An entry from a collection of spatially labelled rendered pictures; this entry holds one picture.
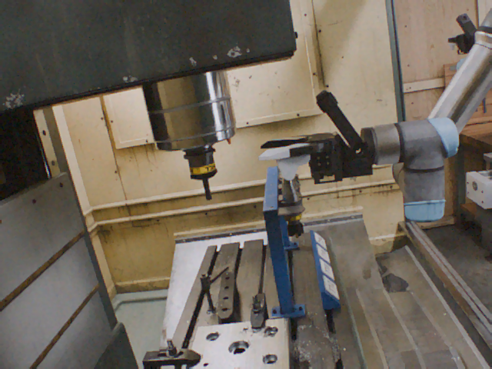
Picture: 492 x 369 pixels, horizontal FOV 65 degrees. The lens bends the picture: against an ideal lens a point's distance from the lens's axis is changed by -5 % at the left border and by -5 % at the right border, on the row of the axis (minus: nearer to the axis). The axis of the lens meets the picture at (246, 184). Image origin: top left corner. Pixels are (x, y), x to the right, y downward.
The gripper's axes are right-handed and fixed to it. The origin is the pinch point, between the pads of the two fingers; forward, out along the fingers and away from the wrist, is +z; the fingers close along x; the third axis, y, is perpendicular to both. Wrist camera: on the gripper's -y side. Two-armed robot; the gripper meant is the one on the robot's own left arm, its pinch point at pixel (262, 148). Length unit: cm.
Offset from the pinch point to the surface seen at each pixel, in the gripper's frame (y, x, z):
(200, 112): -8.8, -7.4, 9.1
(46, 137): -6, 20, 56
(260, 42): -18.2, -12.6, -2.7
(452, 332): 75, 36, -51
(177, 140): -4.8, -7.8, 13.8
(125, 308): 88, 90, 84
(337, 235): 61, 92, -22
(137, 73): -16.7, -12.5, 16.7
